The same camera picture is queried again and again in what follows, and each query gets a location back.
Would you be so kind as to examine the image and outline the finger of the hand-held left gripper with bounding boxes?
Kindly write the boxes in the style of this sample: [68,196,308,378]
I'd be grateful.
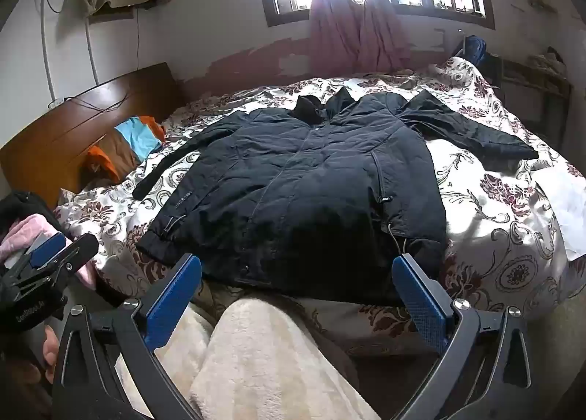
[18,233,100,299]
[26,232,74,272]

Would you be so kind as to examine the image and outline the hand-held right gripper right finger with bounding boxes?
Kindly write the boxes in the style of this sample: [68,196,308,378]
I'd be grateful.
[391,254,534,420]

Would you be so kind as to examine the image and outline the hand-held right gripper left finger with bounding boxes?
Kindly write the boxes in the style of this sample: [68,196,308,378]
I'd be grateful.
[52,254,203,420]

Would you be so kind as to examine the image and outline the dark navy padded jacket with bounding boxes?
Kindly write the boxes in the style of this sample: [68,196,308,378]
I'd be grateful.
[133,86,540,306]

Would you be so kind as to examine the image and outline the person's left hand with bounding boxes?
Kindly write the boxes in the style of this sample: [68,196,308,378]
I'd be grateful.
[27,326,62,384]

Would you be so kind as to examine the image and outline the pink cloth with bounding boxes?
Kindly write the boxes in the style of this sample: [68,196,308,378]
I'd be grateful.
[0,213,98,289]

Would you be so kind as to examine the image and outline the dark cloth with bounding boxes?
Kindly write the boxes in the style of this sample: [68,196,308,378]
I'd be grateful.
[0,190,60,238]

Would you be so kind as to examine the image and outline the floral white bedspread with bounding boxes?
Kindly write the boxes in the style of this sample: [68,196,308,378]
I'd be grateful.
[54,56,586,347]

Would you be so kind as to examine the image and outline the cream fleece blanket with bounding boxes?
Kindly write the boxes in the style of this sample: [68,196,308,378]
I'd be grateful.
[114,298,381,420]

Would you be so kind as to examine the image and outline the wooden headboard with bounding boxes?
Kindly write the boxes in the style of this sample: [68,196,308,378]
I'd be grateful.
[0,62,186,210]

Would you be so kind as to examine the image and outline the striped orange blue cloth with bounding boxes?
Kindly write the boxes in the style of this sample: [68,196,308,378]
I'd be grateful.
[82,115,166,185]

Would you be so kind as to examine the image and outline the white sheet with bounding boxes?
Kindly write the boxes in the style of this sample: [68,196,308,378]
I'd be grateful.
[542,159,586,261]

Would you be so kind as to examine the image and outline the wooden side shelf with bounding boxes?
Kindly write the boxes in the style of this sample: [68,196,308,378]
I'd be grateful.
[485,47,575,137]

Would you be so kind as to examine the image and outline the blue backpack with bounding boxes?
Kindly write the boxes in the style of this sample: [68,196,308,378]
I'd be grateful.
[462,34,487,64]

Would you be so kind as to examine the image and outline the pink curtain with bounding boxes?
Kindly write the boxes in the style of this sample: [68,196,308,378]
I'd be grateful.
[309,0,413,75]

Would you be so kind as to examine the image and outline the white wall cable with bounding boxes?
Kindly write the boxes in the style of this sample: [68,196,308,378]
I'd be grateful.
[40,0,63,106]

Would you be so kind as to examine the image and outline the thin black cable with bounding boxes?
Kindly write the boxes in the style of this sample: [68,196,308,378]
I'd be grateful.
[64,7,141,113]

